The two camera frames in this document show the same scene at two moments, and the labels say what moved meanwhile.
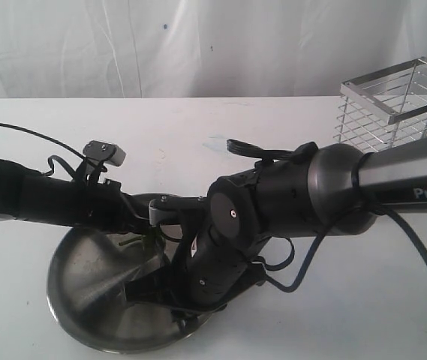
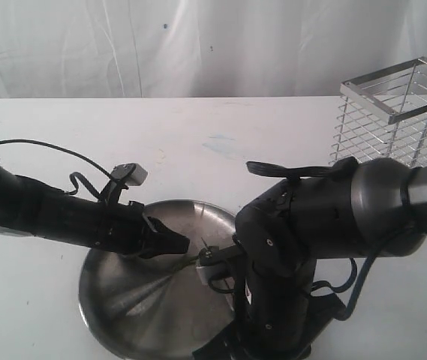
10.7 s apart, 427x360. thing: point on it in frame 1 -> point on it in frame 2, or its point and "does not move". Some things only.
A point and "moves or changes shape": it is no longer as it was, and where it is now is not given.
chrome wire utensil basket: (396, 106) does not move
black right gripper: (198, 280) -> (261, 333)
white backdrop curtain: (84, 49) does not move
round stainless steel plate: (86, 285) moves or changes shape
